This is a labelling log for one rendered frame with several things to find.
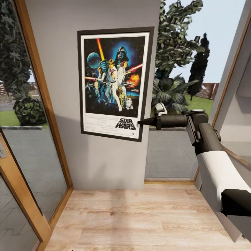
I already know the poster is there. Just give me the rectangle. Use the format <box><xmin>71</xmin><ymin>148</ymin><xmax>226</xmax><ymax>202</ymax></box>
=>
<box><xmin>77</xmin><ymin>26</ymin><xmax>155</xmax><ymax>142</ymax></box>

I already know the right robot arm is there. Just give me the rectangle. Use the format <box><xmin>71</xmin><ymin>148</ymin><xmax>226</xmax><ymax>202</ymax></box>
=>
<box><xmin>137</xmin><ymin>103</ymin><xmax>251</xmax><ymax>243</ymax></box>

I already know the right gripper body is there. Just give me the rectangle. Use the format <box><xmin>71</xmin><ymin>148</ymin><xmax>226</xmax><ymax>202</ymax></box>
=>
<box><xmin>155</xmin><ymin>113</ymin><xmax>176</xmax><ymax>130</ymax></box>

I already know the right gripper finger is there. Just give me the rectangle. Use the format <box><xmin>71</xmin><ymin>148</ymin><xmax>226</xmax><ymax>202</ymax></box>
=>
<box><xmin>137</xmin><ymin>116</ymin><xmax>156</xmax><ymax>126</ymax></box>

